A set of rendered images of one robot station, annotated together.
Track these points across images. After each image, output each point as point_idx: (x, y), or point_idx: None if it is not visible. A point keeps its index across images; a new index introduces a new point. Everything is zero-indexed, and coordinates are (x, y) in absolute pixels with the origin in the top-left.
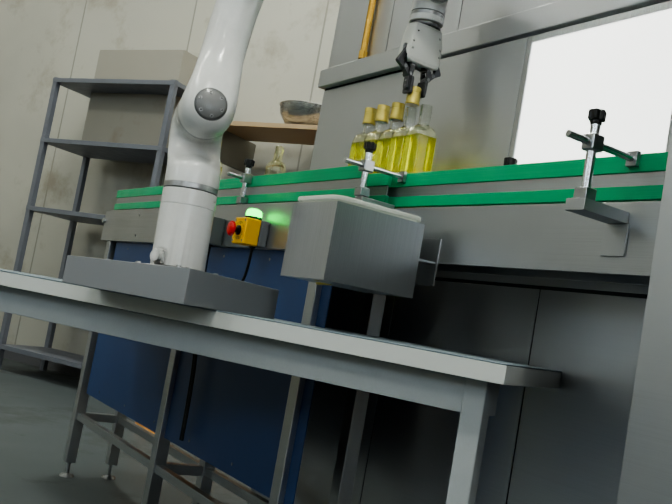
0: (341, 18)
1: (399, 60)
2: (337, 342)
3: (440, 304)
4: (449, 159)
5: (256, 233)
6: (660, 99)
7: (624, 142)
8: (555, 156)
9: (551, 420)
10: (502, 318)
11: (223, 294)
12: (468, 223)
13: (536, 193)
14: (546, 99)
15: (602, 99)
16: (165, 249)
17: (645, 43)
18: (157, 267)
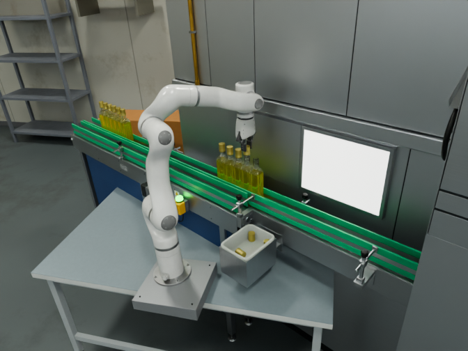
0: (174, 49)
1: (238, 141)
2: (262, 315)
3: None
4: (266, 166)
5: (184, 208)
6: (376, 189)
7: (359, 198)
8: (324, 189)
9: None
10: None
11: (205, 295)
12: (294, 236)
13: (327, 237)
14: (315, 161)
15: (346, 175)
16: (167, 274)
17: (368, 159)
18: (180, 308)
